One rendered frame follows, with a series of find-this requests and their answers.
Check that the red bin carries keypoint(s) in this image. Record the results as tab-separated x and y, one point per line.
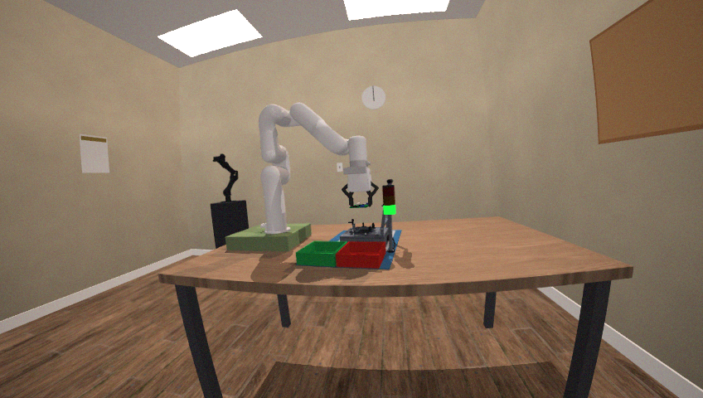
366	255

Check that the green open bin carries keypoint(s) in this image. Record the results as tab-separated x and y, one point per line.
319	253

